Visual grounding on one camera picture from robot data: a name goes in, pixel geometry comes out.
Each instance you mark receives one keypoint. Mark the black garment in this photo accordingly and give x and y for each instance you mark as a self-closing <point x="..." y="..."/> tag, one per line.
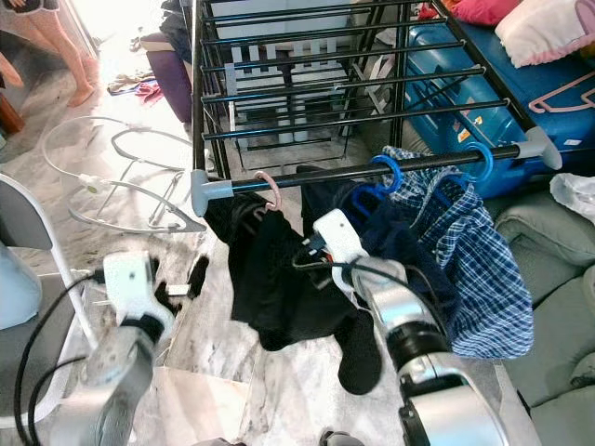
<point x="270" y="269"/>

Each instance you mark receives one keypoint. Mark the salmon red plastic hanger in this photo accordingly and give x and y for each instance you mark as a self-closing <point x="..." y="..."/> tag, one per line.
<point x="277" y="190"/>

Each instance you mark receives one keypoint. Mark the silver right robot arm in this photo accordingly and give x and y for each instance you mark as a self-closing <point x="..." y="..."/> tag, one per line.
<point x="400" y="302"/>

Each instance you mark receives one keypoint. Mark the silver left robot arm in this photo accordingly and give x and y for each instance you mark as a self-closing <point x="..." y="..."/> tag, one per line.
<point x="112" y="381"/>

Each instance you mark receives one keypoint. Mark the blue plastic hanger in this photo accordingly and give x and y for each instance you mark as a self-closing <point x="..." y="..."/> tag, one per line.
<point x="491" y="163"/>
<point x="397" y="175"/>

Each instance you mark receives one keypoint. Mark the dark navy garment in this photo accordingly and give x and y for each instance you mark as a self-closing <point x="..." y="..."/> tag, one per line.
<point x="400" y="242"/>

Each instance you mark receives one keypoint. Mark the black metal drying rack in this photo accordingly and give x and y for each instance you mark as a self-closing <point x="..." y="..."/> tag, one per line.
<point x="206" y="192"/>

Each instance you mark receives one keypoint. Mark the white plastic stool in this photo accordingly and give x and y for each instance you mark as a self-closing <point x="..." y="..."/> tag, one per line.
<point x="270" y="111"/>

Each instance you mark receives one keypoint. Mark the light blue cushion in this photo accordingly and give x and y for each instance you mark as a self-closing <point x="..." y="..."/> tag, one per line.
<point x="17" y="293"/>

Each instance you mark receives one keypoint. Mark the grey white folding chair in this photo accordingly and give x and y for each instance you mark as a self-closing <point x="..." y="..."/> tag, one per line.
<point x="23" y="372"/>

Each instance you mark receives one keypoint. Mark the blue plaid shirt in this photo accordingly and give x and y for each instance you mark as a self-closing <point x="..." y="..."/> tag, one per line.
<point x="488" y="269"/>

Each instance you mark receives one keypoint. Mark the purple armchair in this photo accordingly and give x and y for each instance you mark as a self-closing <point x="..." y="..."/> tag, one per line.
<point x="172" y="84"/>

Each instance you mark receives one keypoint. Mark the colourful clothes heap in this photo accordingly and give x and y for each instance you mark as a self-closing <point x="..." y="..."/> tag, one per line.
<point x="139" y="88"/>

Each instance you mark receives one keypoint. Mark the blue hard suitcase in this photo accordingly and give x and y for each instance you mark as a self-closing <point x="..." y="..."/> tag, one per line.
<point x="456" y="91"/>

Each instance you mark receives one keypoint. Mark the grey green sofa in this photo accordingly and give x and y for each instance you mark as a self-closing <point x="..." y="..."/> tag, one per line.
<point x="553" y="297"/>

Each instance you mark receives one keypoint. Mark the brown wooden furniture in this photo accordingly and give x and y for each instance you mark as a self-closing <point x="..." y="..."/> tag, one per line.
<point x="9" y="107"/>

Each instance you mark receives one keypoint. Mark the dark teal clothing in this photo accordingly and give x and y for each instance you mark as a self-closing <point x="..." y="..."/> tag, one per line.
<point x="177" y="28"/>

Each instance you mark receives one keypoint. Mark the red cushion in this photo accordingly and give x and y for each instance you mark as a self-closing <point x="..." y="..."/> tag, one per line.
<point x="488" y="9"/>

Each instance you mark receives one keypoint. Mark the white pink pillow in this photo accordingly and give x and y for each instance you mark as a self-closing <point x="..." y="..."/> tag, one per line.
<point x="544" y="32"/>

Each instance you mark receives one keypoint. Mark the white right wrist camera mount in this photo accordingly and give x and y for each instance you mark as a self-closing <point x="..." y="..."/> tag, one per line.
<point x="337" y="237"/>

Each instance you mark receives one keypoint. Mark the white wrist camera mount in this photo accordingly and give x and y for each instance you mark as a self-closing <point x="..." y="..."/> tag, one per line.
<point x="337" y="237"/>
<point x="130" y="283"/>

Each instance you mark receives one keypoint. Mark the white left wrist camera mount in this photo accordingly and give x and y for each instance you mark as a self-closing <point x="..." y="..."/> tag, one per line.
<point x="130" y="283"/>

